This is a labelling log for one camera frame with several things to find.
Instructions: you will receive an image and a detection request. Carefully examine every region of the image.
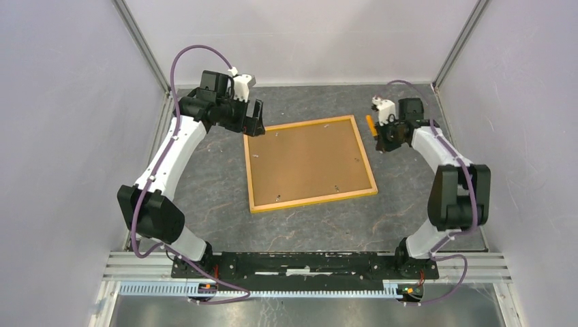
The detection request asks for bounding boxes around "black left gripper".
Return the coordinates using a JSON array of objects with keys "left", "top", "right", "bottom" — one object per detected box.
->
[{"left": 217, "top": 93, "right": 265, "bottom": 137}]

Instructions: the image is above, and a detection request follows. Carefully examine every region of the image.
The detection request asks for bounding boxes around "yellow handled screwdriver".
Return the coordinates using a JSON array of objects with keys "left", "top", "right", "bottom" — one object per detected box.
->
[{"left": 365, "top": 114, "right": 378, "bottom": 140}]

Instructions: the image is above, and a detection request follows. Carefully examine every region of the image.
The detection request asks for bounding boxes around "yellow picture frame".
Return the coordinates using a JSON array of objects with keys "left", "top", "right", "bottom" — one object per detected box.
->
[{"left": 243, "top": 115, "right": 378, "bottom": 213}]

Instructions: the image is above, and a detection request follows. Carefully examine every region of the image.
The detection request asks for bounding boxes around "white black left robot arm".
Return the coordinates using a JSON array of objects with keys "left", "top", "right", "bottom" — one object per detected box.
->
[{"left": 117, "top": 68, "right": 265, "bottom": 278}]

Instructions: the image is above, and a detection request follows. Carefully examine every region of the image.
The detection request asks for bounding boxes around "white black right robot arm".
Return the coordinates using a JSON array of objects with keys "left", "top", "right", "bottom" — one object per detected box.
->
[{"left": 371, "top": 96, "right": 491, "bottom": 278}]

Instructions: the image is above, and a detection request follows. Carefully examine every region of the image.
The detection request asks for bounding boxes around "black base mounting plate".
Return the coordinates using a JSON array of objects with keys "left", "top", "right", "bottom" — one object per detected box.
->
[{"left": 200, "top": 251, "right": 440, "bottom": 292}]

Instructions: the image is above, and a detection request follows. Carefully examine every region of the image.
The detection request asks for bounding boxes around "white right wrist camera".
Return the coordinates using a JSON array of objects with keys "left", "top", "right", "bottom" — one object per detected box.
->
[{"left": 371, "top": 96, "right": 397, "bottom": 126}]

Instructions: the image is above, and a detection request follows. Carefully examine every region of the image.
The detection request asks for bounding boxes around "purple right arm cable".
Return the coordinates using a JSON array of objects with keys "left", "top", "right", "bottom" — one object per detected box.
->
[{"left": 386, "top": 80, "right": 480, "bottom": 308}]

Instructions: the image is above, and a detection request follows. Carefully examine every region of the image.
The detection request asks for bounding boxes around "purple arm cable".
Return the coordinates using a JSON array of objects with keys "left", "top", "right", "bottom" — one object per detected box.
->
[
  {"left": 130, "top": 44, "right": 252, "bottom": 306},
  {"left": 386, "top": 80, "right": 480, "bottom": 308}
]

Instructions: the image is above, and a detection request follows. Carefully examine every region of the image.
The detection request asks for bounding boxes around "blue slotted cable duct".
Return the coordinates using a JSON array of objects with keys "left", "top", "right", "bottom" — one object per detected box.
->
[{"left": 119, "top": 281, "right": 402, "bottom": 300}]

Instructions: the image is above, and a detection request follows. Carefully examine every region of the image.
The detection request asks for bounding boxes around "aluminium rail frame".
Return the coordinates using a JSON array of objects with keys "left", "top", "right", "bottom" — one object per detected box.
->
[{"left": 90, "top": 0, "right": 520, "bottom": 327}]

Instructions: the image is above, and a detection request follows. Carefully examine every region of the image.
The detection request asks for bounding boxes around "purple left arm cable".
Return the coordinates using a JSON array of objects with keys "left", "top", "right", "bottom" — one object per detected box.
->
[{"left": 130, "top": 44, "right": 252, "bottom": 306}]

